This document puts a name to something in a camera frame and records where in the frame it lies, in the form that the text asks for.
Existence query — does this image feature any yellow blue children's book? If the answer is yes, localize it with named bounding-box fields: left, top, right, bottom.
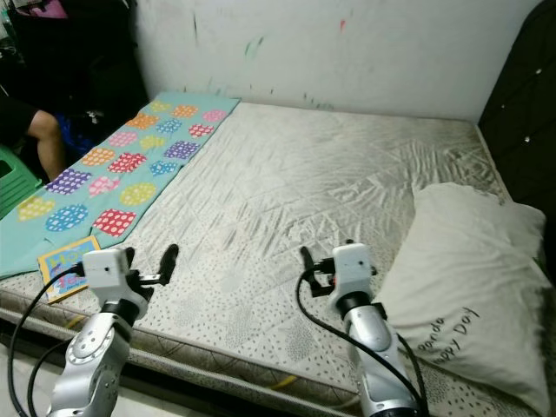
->
left=37, top=235, right=103, bottom=305

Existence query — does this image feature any grey patterned quilted mattress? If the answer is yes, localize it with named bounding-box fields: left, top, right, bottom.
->
left=0, top=103, right=556, bottom=417

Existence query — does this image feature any teal blanket with colourful hearts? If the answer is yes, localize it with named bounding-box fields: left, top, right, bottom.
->
left=0, top=91, right=241, bottom=279

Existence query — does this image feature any green plastic stool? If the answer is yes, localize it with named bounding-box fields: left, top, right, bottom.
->
left=0, top=143, right=44, bottom=218

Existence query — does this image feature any dark tufted headboard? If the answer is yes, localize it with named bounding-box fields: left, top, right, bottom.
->
left=478, top=0, right=556, bottom=209

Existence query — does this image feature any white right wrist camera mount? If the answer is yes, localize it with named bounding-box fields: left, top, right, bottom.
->
left=330, top=243, right=379, bottom=305

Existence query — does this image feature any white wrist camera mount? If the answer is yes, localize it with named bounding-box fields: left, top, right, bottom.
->
left=83, top=248, right=149, bottom=322
left=330, top=243, right=379, bottom=305

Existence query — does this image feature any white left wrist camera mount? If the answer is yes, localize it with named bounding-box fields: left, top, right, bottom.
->
left=83, top=248, right=149, bottom=322

